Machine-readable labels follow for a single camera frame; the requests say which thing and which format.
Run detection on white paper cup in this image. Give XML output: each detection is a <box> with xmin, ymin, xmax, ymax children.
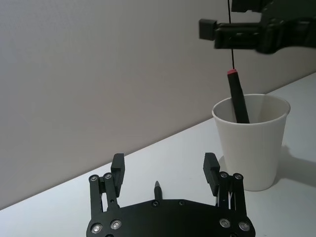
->
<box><xmin>212</xmin><ymin>93</ymin><xmax>291</xmax><ymax>192</ymax></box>

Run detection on black pen with grey tip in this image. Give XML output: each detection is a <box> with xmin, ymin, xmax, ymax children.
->
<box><xmin>154</xmin><ymin>180</ymin><xmax>164</xmax><ymax>200</ymax></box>

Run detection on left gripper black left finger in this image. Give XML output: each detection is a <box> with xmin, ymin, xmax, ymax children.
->
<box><xmin>88</xmin><ymin>153</ymin><xmax>127</xmax><ymax>235</ymax></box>

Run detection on black pen with red end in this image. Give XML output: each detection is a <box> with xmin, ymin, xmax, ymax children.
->
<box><xmin>227</xmin><ymin>69</ymin><xmax>250</xmax><ymax>124</ymax></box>

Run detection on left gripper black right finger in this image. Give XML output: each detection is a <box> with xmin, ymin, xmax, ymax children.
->
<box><xmin>202</xmin><ymin>152</ymin><xmax>251</xmax><ymax>234</ymax></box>

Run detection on thin black cord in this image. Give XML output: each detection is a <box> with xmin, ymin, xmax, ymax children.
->
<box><xmin>227</xmin><ymin>0</ymin><xmax>236</xmax><ymax>71</ymax></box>

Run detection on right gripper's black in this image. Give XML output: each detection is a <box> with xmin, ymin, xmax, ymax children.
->
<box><xmin>198</xmin><ymin>0</ymin><xmax>316</xmax><ymax>55</ymax></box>

